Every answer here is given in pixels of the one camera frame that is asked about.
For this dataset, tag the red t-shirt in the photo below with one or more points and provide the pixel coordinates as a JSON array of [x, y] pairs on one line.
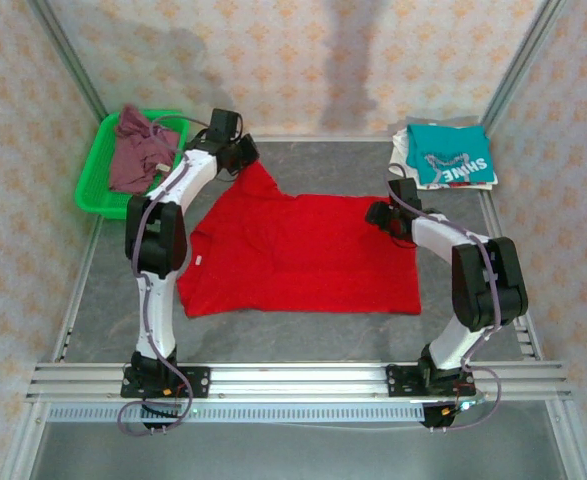
[[298, 250]]

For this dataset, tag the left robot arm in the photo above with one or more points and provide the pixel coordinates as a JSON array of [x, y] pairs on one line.
[[155, 300]]

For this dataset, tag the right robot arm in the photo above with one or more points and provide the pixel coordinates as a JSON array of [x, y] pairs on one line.
[[488, 280]]

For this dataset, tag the stack of folded shirts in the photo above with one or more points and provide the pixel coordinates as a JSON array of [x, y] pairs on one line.
[[399, 160]]

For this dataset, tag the teal printed t-shirt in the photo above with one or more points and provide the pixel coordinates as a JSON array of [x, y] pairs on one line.
[[448, 150]]

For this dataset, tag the maroon t-shirt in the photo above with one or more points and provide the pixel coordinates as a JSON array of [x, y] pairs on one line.
[[133, 160]]

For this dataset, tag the green plastic basket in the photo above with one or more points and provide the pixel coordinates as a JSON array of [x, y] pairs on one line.
[[93, 200]]

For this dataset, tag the small green circuit board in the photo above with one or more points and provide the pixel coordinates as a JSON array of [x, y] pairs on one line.
[[465, 406]]

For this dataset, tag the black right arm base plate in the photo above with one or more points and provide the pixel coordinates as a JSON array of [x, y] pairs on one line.
[[403, 380]]

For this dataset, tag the aluminium table side rail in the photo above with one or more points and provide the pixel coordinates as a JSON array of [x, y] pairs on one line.
[[75, 295], [515, 330]]

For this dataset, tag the aluminium frame post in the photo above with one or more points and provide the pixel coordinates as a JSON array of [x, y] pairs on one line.
[[520, 65], [70, 65]]

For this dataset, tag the aluminium crossbeam rail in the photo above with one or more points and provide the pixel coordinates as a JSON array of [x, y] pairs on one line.
[[298, 382]]

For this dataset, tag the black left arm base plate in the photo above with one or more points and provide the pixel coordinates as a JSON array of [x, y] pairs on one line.
[[198, 382]]

